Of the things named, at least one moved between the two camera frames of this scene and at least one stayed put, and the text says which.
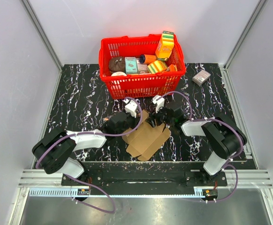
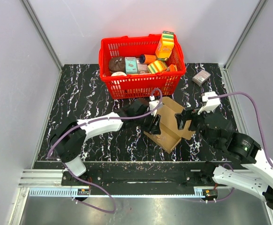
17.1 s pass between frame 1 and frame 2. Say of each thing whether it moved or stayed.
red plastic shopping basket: stayed
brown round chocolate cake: stayed
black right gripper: moved
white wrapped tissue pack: stayed
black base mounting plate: stayed
